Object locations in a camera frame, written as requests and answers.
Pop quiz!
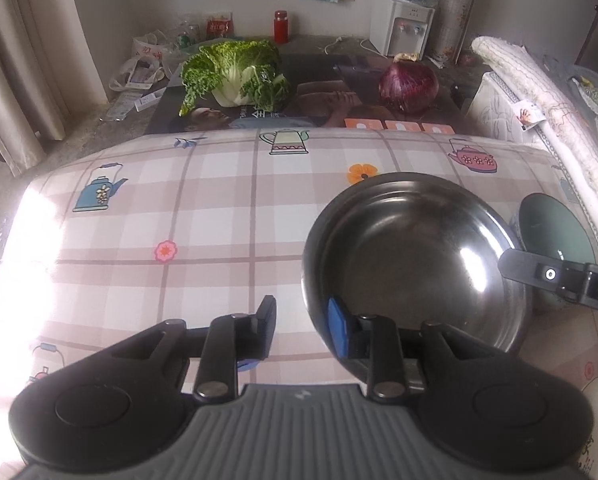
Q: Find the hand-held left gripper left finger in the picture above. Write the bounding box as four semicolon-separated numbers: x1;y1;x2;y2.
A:
110;294;278;405

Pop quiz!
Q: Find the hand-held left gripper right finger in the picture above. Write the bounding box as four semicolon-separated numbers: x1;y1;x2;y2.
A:
327;296;484;405

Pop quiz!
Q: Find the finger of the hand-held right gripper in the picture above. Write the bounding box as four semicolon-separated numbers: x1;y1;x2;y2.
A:
498;247;598;317

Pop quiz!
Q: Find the green ceramic bowl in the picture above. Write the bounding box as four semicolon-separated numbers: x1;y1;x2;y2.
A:
518;192;598;306

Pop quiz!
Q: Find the deep steel bowl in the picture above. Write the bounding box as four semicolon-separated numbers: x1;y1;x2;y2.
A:
301;172;536;393

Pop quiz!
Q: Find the white lace quilt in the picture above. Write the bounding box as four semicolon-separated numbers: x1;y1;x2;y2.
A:
471;35;598;241

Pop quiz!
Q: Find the red onion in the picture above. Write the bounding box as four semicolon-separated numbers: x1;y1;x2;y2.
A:
378;54;440;115

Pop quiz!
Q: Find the dark printed poster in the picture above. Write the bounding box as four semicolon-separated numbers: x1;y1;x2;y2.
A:
146;52;480;136

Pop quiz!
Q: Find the white paper box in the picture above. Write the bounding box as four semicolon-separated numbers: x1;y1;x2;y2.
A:
99;87;167;122

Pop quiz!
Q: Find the napa cabbage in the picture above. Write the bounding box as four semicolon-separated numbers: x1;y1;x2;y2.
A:
179;40;292;117

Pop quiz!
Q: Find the rolled floral paper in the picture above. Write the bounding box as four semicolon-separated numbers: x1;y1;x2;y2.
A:
433;0;484;66

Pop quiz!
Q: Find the white water dispenser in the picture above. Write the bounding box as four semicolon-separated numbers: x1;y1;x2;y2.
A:
369;0;436;58

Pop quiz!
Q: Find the white plastic bag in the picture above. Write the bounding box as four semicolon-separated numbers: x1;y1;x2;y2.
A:
110;32;180;92

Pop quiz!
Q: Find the red snack packet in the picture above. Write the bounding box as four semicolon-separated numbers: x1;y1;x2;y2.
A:
206;15;235;41

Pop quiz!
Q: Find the beige curtain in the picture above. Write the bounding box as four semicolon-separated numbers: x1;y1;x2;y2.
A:
0;0;107;176

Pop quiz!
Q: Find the white cable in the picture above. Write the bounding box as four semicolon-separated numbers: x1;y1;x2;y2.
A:
324;36;380;56

